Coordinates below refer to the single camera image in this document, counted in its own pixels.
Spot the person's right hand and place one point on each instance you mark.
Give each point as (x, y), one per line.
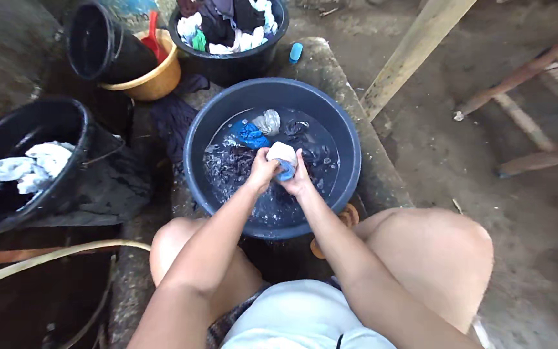
(299, 178)

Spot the person's left hand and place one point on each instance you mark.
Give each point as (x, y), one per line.
(261, 172)

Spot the person's left fingers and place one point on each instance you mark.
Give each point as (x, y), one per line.
(272, 166)

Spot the person's right thumb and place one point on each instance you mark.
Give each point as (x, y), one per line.
(300, 159)

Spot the white and blue cloth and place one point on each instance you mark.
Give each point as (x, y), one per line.
(284, 153)

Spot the person's right forearm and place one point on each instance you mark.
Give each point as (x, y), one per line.
(356, 266)

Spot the person's left forearm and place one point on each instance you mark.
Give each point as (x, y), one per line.
(206, 257)

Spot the bright blue cloth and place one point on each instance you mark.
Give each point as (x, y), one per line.
(251, 135)

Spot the dark wet clothes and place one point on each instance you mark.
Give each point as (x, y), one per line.
(233, 165)

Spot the grey white wet cloth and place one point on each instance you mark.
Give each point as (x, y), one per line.
(270, 122)

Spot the concrete slab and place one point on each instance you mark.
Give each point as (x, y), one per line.
(371, 155)

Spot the dark blue round basin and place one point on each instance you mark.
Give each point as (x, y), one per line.
(271, 92)

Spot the orange slipper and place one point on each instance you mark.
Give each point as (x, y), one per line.
(316, 249)
(350, 214)

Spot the large black tub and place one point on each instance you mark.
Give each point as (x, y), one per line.
(240, 65)

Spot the light blue oval brush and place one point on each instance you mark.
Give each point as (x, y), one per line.
(295, 53)

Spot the dark purple garment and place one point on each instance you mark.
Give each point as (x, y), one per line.
(175, 119)

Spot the orange plastic pail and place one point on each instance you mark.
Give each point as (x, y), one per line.
(158, 81)

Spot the pile of mixed laundry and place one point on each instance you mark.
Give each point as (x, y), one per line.
(225, 24)

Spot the person's body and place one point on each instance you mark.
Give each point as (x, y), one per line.
(298, 317)

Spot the person's legs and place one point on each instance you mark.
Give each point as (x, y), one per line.
(434, 257)

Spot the big black bucket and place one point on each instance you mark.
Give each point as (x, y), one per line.
(104, 184)

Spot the red plastic scoop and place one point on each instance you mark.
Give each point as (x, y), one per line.
(153, 41)

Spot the white wet garment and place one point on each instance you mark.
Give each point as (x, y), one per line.
(41, 162)

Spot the wooden chair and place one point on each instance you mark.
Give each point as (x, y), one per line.
(521, 80)

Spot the reddish brown plank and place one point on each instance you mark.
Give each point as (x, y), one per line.
(7, 257)

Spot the wooden post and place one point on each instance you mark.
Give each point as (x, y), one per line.
(412, 53)

